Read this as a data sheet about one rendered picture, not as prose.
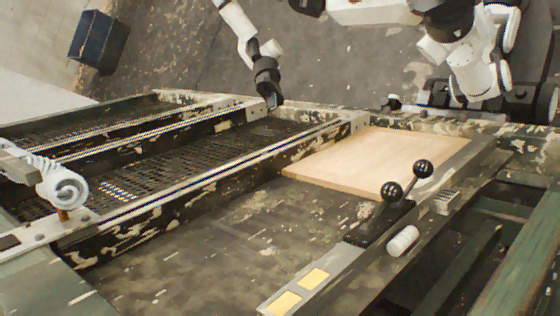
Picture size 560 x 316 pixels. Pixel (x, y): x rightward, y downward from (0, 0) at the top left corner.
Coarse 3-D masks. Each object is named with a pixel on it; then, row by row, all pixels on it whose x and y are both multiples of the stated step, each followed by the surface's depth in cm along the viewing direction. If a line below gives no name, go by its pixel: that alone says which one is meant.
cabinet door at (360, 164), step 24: (336, 144) 131; (360, 144) 130; (384, 144) 128; (408, 144) 126; (432, 144) 124; (456, 144) 121; (288, 168) 115; (312, 168) 113; (336, 168) 113; (360, 168) 111; (384, 168) 110; (408, 168) 108; (360, 192) 98
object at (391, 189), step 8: (384, 184) 67; (392, 184) 66; (384, 192) 66; (392, 192) 66; (400, 192) 66; (384, 200) 67; (392, 200) 66; (384, 208) 70; (376, 216) 71; (368, 224) 72; (360, 232) 73; (368, 232) 73
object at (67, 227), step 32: (320, 128) 132; (352, 128) 139; (256, 160) 108; (288, 160) 117; (160, 192) 94; (192, 192) 93; (224, 192) 101; (32, 224) 76; (64, 224) 74; (96, 224) 78; (128, 224) 83; (160, 224) 88; (0, 256) 66; (64, 256) 74; (96, 256) 79
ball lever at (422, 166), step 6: (414, 162) 76; (420, 162) 74; (426, 162) 74; (414, 168) 75; (420, 168) 74; (426, 168) 74; (432, 168) 74; (414, 174) 75; (420, 174) 74; (426, 174) 74; (414, 180) 77; (408, 186) 78; (408, 192) 79; (402, 198) 80; (390, 204) 82; (396, 204) 81; (402, 204) 82
